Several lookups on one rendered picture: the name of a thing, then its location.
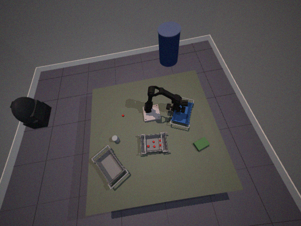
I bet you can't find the green rectangular block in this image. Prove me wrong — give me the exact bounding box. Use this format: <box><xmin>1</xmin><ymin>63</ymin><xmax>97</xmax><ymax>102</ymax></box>
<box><xmin>193</xmin><ymin>137</ymin><xmax>210</xmax><ymax>151</ymax></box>

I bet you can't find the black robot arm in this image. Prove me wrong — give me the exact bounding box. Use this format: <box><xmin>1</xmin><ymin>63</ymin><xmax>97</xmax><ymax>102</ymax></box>
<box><xmin>144</xmin><ymin>86</ymin><xmax>188</xmax><ymax>113</ymax></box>

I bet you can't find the grey cylinder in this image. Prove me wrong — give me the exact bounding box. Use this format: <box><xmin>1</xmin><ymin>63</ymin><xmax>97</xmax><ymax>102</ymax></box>
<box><xmin>112</xmin><ymin>135</ymin><xmax>119</xmax><ymax>143</ymax></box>

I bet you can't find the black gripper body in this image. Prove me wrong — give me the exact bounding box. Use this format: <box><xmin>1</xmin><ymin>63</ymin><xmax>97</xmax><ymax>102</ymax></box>
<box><xmin>166</xmin><ymin>104</ymin><xmax>186</xmax><ymax>113</ymax></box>

